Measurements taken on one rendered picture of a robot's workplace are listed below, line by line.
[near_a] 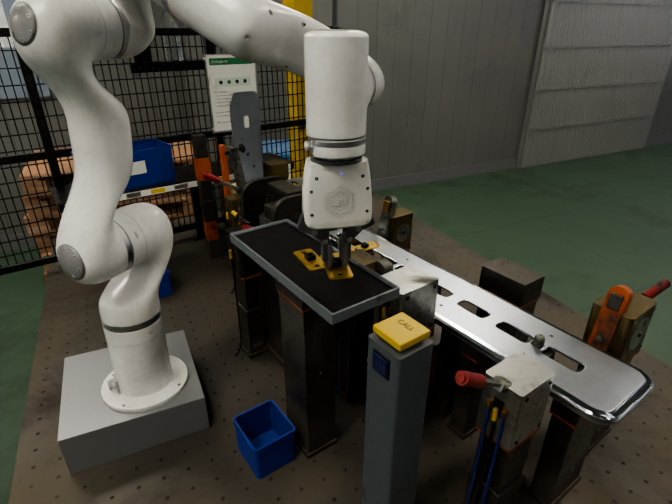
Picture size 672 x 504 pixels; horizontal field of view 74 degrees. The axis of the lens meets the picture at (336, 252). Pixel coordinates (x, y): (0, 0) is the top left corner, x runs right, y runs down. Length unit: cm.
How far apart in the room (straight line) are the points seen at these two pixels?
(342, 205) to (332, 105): 14
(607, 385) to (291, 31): 76
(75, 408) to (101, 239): 43
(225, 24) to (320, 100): 16
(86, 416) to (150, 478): 19
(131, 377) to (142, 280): 22
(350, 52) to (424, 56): 431
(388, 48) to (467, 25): 93
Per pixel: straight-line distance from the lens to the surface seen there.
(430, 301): 91
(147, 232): 98
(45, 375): 150
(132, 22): 90
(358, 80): 61
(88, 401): 120
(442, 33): 501
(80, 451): 116
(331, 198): 65
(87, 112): 88
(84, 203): 92
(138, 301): 102
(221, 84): 204
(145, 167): 179
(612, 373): 96
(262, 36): 68
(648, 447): 131
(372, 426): 78
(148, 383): 112
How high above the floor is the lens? 155
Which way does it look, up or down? 26 degrees down
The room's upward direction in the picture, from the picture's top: straight up
